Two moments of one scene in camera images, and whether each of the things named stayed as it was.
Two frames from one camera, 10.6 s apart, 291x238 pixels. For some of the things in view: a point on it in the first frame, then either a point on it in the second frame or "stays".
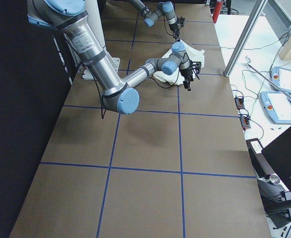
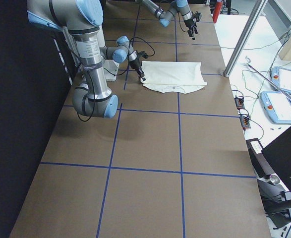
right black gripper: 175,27 to 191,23
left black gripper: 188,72 to 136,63
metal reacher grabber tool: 285,93 stays
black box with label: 261,165 stays
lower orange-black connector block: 245,122 stays
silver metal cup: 274,179 stays
